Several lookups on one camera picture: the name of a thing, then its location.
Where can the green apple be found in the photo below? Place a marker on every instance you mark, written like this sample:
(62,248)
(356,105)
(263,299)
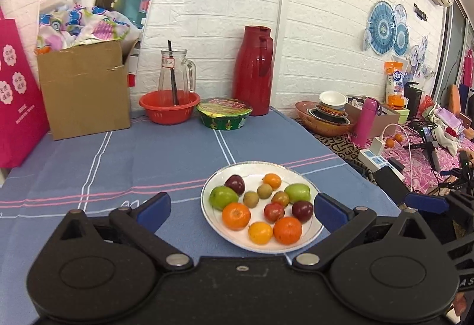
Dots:
(222,196)
(298,192)

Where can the red plastic basket bowl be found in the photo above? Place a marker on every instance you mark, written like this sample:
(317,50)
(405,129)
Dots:
(160,109)

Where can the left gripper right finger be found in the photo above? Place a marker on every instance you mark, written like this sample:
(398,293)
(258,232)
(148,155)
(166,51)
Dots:
(347,228)

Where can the yellow orange citrus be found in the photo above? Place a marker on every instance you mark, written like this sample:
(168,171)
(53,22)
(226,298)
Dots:
(260,233)

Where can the glass pitcher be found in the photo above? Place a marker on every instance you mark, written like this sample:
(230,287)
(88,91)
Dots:
(185,71)

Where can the orange tangerine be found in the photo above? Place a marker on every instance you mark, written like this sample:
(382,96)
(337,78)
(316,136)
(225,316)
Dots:
(273,180)
(236,216)

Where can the large orange mandarin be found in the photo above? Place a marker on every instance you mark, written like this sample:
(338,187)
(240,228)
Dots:
(287,230)

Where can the blue striped tablecloth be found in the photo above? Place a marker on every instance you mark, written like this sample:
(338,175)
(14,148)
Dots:
(104,171)

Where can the brown kiwi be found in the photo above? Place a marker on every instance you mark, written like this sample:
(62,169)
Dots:
(264,191)
(251,199)

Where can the colourful floral cloth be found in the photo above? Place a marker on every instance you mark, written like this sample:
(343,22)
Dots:
(69,27)

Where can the brown cardboard box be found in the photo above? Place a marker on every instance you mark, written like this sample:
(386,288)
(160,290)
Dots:
(85,89)

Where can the black stirrer in pitcher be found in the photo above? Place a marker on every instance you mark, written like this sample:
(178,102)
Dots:
(172,75)

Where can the pink shopping bag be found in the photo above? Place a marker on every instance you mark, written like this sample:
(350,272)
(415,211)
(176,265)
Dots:
(23,116)

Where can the red green small fruit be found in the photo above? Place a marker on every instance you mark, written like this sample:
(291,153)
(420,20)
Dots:
(281,198)

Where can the orange patterned bowl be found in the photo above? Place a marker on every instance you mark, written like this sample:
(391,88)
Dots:
(323,124)

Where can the dark red plum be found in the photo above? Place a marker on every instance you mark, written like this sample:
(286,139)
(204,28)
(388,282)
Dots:
(236,183)

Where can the blue paper fan decoration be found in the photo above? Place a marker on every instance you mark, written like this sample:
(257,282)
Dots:
(386,30)

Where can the white power strip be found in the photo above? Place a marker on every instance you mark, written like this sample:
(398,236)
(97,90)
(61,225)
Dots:
(374,163)

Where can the green instant noodle bowl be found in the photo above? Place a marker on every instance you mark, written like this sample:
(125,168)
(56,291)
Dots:
(223,114)

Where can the pink thermos bottle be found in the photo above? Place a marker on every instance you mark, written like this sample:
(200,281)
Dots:
(365,122)

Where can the white round plate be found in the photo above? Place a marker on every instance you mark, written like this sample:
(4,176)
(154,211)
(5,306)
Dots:
(253,172)

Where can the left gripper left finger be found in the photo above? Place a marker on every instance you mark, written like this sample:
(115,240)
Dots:
(138,227)

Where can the white small bowl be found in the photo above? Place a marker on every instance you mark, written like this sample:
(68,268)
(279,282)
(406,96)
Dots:
(333,99)

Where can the red thermos jug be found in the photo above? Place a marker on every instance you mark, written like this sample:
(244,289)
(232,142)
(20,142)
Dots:
(253,73)

